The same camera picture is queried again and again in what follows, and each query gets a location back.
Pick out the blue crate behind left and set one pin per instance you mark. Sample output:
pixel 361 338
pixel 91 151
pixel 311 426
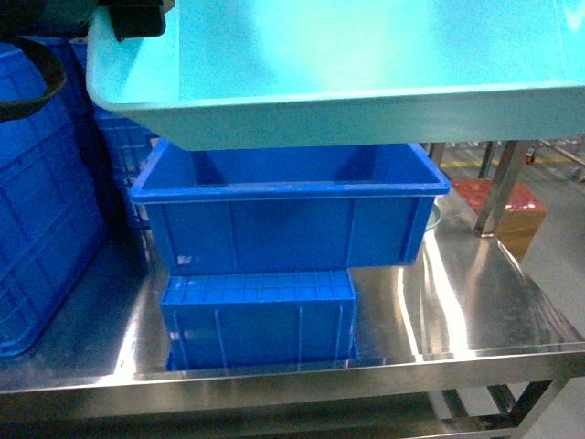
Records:
pixel 113 149

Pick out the teal plastic tray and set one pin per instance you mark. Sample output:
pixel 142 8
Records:
pixel 254 74

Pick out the open blue plastic crate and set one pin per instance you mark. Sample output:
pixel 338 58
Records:
pixel 288 209

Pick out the steel table leg frame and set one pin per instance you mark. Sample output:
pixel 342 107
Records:
pixel 503 182

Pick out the cardboard box with red top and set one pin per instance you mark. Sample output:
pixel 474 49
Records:
pixel 522 217

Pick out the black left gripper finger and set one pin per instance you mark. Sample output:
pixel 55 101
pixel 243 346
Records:
pixel 137 18

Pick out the upturned blue crate base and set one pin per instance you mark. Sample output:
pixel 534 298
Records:
pixel 218 321

